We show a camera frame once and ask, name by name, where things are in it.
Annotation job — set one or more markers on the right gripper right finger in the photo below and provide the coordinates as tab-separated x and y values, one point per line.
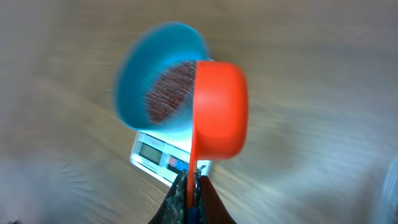
213	210

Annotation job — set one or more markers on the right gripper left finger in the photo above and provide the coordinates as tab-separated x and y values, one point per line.
172	209

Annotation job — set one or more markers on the red measuring scoop blue handle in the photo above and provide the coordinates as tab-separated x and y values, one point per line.
220	119

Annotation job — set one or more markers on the white kitchen scale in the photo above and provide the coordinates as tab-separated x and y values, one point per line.
163	155

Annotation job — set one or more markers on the red beans in bowl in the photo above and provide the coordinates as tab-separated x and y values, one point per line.
171	89

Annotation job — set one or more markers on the blue bowl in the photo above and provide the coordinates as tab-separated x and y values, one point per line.
157	49

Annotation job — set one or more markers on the clear plastic container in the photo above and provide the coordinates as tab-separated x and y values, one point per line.
388	203

